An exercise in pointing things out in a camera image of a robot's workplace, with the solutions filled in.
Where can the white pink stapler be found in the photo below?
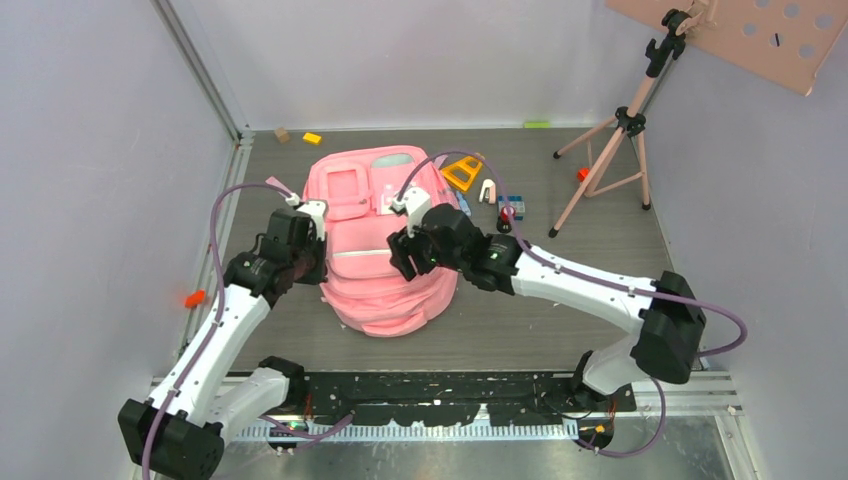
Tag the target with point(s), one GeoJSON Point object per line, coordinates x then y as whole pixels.
{"type": "Point", "coordinates": [487, 193]}

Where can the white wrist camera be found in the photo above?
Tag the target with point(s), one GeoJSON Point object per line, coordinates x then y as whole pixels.
{"type": "Point", "coordinates": [414, 203]}
{"type": "Point", "coordinates": [316, 210]}

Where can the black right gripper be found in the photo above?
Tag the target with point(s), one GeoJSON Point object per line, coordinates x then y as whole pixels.
{"type": "Point", "coordinates": [402, 246]}

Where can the orange clip on frame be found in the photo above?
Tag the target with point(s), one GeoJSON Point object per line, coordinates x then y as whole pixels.
{"type": "Point", "coordinates": [194, 299]}

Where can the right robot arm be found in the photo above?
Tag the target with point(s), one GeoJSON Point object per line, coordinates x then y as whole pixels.
{"type": "Point", "coordinates": [662, 323]}

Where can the yellow triangle ruler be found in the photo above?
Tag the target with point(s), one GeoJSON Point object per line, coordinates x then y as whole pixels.
{"type": "Point", "coordinates": [461, 174]}

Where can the small wooden block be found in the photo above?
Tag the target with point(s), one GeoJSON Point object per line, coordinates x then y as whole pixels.
{"type": "Point", "coordinates": [282, 135]}

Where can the pink student backpack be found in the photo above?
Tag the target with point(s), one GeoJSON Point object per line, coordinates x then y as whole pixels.
{"type": "Point", "coordinates": [365, 291]}

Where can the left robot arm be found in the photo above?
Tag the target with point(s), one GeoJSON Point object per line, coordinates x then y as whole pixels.
{"type": "Point", "coordinates": [182, 429]}

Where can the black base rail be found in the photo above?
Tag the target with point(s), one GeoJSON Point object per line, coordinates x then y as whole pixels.
{"type": "Point", "coordinates": [451, 406]}

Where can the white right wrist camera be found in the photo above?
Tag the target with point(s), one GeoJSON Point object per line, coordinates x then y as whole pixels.
{"type": "Point", "coordinates": [414, 203]}

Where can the blue toy brick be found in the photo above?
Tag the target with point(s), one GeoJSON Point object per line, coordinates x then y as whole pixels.
{"type": "Point", "coordinates": [512, 204]}

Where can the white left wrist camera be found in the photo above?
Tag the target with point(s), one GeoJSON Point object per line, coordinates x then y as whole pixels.
{"type": "Point", "coordinates": [316, 210]}

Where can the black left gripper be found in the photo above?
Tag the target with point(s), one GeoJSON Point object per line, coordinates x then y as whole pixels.
{"type": "Point", "coordinates": [317, 275]}

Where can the small yellow brick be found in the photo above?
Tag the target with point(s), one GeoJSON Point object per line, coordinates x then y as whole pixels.
{"type": "Point", "coordinates": [312, 138]}

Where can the pink tripod music stand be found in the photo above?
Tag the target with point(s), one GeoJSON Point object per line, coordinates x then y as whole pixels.
{"type": "Point", "coordinates": [784, 42]}

